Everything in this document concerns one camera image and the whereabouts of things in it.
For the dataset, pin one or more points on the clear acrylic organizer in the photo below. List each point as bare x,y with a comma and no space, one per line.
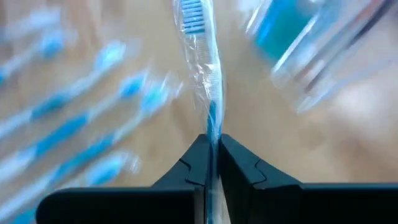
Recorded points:
326,62

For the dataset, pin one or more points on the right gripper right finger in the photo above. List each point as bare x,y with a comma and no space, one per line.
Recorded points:
280,205

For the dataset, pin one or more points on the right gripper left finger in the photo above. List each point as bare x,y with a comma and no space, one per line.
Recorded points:
155,205

